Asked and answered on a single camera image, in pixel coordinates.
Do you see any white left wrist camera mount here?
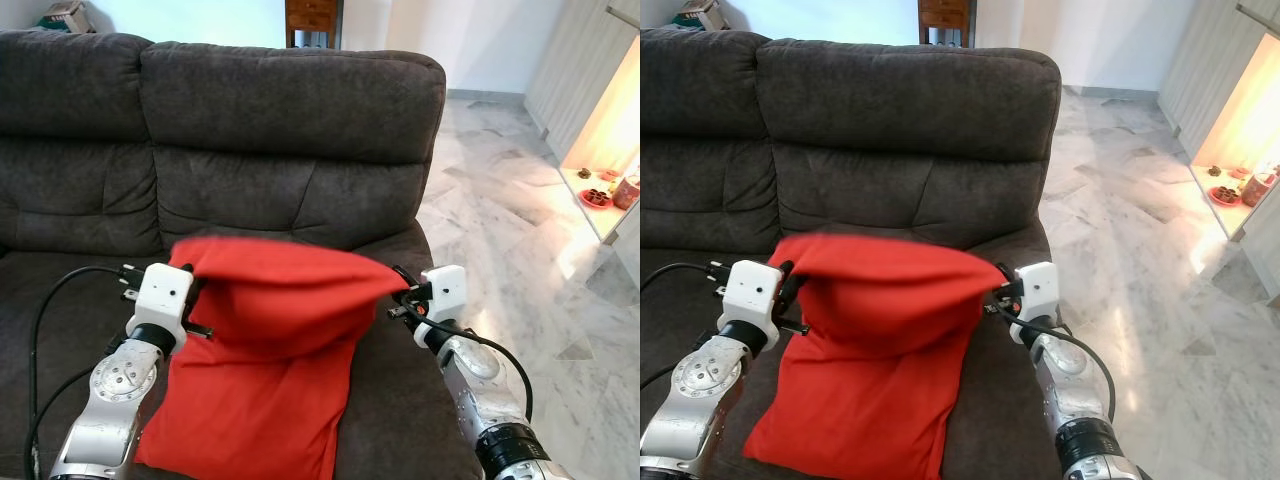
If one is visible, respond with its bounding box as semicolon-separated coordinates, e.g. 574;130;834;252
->
133;262;195;331
720;260;783;329

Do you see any dark grey fabric sofa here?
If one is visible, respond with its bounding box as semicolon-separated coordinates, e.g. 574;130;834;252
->
640;28;1076;480
0;30;486;480

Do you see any red pillow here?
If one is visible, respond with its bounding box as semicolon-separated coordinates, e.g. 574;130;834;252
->
742;233;1009;480
133;236;409;480

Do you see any white cabinet with lit shelf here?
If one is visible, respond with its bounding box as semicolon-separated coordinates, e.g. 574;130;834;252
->
525;0;641;246
1158;0;1280;301

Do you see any small cardboard box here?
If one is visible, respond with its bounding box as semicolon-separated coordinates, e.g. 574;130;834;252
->
35;0;96;34
685;0;729;31

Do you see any brown wooden cabinet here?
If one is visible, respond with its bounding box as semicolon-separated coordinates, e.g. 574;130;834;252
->
918;0;976;48
285;0;344;49

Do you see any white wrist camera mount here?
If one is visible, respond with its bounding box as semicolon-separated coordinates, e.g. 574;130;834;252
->
1015;262;1061;321
420;265;469;323
720;260;783;329
133;262;195;331

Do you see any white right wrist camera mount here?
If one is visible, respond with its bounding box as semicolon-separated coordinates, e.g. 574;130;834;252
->
420;265;469;323
1015;262;1061;321

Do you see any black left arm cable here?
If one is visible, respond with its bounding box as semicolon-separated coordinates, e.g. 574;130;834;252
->
640;258;731;391
22;262;141;480

